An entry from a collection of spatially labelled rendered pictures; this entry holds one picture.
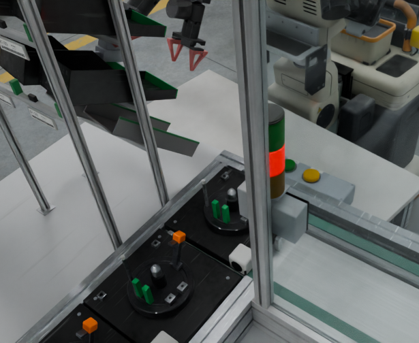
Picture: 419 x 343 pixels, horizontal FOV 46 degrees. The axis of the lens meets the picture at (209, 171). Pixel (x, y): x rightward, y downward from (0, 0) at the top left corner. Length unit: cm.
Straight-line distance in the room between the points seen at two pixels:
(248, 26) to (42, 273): 92
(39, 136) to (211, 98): 177
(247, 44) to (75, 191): 98
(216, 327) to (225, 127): 77
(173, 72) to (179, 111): 190
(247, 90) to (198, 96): 110
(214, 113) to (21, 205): 67
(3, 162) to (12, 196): 164
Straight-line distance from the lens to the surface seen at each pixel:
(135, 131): 114
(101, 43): 127
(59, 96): 93
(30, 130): 339
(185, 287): 102
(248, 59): 62
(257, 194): 77
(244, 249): 108
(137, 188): 144
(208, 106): 170
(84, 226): 139
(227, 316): 102
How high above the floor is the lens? 184
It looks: 43 degrees down
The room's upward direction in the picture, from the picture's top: 8 degrees counter-clockwise
